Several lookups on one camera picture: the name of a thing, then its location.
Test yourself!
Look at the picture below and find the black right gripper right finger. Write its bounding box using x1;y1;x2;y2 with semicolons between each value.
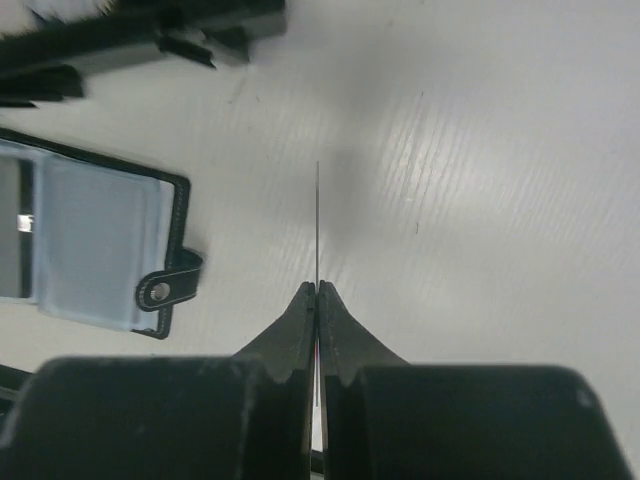
318;282;633;479

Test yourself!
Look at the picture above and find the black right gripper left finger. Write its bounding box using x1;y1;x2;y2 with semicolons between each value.
1;283;316;479

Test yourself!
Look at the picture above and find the black leather card holder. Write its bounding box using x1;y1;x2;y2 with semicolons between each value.
1;129;203;340

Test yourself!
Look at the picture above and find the dark credit card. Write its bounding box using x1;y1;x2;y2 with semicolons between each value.
1;156;34;300

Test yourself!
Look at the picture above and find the black plastic card tray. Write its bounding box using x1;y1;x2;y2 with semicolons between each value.
1;0;286;108

